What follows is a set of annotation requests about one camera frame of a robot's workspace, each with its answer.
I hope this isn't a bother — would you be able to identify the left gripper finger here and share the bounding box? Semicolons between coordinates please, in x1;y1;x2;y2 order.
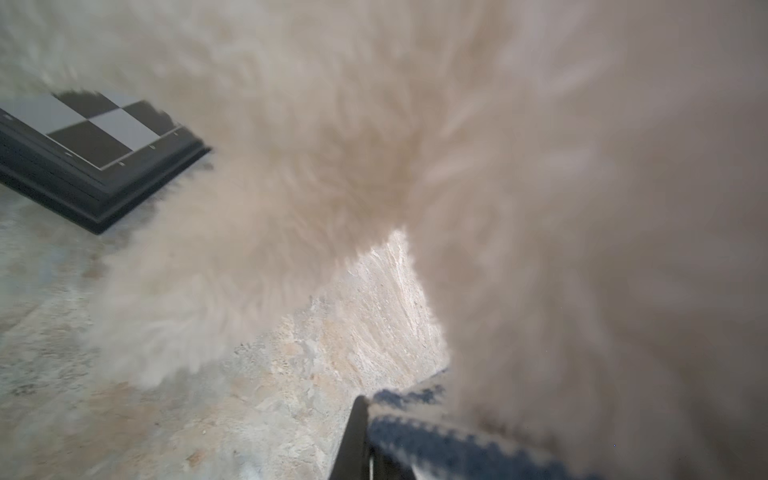
328;395;414;480

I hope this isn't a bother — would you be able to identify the white teddy bear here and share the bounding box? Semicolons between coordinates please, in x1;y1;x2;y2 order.
1;1;767;479

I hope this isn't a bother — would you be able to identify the black folded chess board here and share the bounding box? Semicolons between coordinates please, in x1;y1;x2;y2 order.
1;92;208;234

